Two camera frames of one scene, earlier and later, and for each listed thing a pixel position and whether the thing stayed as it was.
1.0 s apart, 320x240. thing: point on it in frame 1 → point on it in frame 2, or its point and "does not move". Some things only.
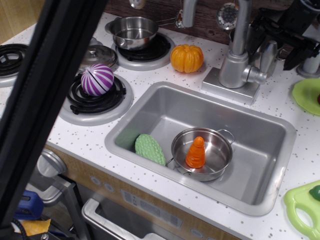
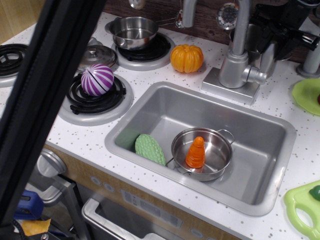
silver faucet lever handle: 268,59 does not move
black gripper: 291,23 → 291,20
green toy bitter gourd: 146,145 does not move
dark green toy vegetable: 315,191 does not move
